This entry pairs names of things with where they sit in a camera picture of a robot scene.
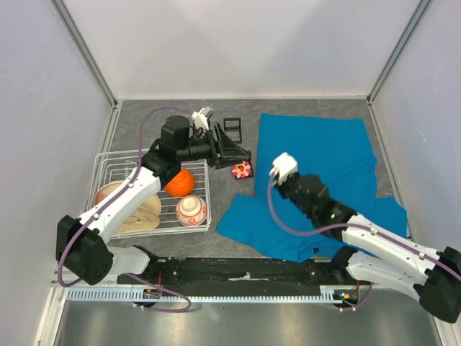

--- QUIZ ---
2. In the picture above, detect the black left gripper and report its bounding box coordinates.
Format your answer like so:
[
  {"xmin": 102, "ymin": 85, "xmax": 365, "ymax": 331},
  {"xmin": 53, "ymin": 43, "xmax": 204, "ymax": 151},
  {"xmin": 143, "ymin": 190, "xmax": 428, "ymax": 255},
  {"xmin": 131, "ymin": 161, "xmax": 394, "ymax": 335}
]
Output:
[{"xmin": 177, "ymin": 123, "xmax": 250, "ymax": 170}]

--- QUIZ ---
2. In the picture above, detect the pink flower smiley brooch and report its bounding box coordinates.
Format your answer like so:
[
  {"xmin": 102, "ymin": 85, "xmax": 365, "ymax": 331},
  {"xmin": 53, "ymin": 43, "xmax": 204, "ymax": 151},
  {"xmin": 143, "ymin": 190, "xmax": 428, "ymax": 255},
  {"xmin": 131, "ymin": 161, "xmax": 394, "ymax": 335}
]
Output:
[{"xmin": 232, "ymin": 161, "xmax": 254, "ymax": 179}]

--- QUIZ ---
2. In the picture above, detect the blue t-shirt garment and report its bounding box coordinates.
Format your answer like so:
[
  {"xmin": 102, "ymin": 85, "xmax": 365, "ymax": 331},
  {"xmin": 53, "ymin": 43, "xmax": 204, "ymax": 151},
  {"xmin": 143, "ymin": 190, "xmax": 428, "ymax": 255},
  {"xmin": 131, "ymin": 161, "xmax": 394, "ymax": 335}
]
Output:
[{"xmin": 217, "ymin": 114, "xmax": 407, "ymax": 262}]

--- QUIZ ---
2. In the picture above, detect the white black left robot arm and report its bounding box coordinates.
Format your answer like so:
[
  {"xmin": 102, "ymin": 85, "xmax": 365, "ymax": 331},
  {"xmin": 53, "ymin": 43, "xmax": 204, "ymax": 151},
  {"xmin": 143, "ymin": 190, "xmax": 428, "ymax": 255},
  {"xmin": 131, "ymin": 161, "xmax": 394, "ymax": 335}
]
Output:
[{"xmin": 55, "ymin": 112, "xmax": 251, "ymax": 288}]

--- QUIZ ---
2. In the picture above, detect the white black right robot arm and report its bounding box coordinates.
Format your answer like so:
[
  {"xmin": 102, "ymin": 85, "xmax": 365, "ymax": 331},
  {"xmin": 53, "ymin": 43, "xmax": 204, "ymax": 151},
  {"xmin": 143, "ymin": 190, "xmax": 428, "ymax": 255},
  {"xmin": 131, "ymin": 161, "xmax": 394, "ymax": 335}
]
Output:
[{"xmin": 267, "ymin": 168, "xmax": 460, "ymax": 324}]

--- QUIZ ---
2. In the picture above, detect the orange bowl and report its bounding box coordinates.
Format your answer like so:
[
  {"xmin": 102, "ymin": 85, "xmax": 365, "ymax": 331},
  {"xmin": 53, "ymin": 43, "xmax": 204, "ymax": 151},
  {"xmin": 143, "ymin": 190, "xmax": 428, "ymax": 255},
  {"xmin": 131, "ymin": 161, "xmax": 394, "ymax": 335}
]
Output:
[{"xmin": 164, "ymin": 168, "xmax": 195, "ymax": 198}]

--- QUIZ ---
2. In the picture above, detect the white red patterned bowl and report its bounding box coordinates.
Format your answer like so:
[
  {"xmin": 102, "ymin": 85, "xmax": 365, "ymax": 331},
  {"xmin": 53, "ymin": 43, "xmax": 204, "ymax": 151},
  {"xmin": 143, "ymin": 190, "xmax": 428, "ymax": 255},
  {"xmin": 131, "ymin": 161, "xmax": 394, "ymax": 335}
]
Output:
[{"xmin": 176, "ymin": 195, "xmax": 207, "ymax": 226}]

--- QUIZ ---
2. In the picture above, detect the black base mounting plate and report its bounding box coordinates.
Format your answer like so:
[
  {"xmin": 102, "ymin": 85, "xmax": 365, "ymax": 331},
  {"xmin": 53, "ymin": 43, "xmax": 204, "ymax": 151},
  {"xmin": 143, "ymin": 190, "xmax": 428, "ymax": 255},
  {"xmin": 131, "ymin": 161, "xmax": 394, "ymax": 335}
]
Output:
[{"xmin": 138, "ymin": 257, "xmax": 357, "ymax": 286}]

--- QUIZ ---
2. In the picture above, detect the cream floral plate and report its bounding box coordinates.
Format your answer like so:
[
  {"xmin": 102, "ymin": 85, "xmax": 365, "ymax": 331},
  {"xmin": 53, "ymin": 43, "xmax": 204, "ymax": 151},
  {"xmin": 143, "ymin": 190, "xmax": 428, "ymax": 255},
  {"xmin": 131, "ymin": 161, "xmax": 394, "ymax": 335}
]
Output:
[{"xmin": 117, "ymin": 195, "xmax": 161, "ymax": 234}]

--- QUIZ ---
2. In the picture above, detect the pink beige floral plate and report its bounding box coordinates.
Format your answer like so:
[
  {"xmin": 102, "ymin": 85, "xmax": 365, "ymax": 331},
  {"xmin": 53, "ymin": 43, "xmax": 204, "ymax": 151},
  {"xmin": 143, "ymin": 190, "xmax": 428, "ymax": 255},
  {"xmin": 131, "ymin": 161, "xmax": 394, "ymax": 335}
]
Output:
[{"xmin": 94, "ymin": 180, "xmax": 122, "ymax": 205}]

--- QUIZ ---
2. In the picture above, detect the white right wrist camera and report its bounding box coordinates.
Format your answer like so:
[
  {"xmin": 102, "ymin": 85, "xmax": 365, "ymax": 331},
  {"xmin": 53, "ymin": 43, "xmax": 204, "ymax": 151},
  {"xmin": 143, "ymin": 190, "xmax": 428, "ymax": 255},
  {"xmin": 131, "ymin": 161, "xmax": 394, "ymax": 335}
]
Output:
[{"xmin": 269, "ymin": 152, "xmax": 298, "ymax": 185}]

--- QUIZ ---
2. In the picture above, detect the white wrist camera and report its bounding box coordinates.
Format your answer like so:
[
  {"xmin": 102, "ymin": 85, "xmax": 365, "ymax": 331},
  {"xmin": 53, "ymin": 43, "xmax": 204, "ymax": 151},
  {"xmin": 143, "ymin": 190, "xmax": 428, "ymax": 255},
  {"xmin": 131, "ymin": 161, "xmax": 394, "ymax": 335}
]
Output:
[
  {"xmin": 191, "ymin": 106, "xmax": 214, "ymax": 131},
  {"xmin": 269, "ymin": 152, "xmax": 298, "ymax": 185}
]

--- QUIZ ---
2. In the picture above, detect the black frame stand middle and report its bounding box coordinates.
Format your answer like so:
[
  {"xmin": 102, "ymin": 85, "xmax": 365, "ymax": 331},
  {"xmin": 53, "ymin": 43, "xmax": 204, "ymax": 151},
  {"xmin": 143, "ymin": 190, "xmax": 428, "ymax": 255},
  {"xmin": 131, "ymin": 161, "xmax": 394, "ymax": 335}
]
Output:
[{"xmin": 223, "ymin": 117, "xmax": 242, "ymax": 143}]

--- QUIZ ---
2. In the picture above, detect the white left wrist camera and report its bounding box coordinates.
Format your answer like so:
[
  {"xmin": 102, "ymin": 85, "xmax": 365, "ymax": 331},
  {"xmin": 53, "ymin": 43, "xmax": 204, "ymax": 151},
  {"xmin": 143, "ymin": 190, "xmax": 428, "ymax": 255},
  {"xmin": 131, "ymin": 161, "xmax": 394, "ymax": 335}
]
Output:
[{"xmin": 191, "ymin": 106, "xmax": 214, "ymax": 131}]

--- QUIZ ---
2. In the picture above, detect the white wire dish rack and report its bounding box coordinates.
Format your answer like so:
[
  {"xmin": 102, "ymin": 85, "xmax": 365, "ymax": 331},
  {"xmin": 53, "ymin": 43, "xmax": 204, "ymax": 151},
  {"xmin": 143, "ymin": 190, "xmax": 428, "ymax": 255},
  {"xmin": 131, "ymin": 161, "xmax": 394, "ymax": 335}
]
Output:
[{"xmin": 86, "ymin": 150, "xmax": 211, "ymax": 240}]

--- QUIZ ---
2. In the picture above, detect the slotted cable duct rail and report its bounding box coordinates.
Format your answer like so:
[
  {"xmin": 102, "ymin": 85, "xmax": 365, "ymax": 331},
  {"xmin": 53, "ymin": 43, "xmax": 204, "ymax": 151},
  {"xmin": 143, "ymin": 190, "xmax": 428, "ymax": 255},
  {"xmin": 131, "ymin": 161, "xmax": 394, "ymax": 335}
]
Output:
[{"xmin": 66, "ymin": 285, "xmax": 343, "ymax": 303}]

